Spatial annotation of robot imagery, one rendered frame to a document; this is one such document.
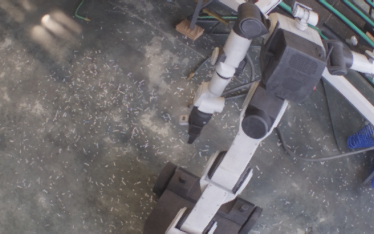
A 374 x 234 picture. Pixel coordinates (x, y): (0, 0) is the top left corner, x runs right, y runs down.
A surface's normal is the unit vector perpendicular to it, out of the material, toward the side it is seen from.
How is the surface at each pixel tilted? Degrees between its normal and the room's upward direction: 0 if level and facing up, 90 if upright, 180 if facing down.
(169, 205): 0
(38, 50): 0
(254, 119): 75
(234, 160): 21
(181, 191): 45
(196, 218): 32
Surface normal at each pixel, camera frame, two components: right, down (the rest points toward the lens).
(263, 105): -0.06, -0.09
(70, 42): 0.19, -0.50
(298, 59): -0.04, 0.69
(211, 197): -0.19, 0.16
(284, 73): -0.12, 0.84
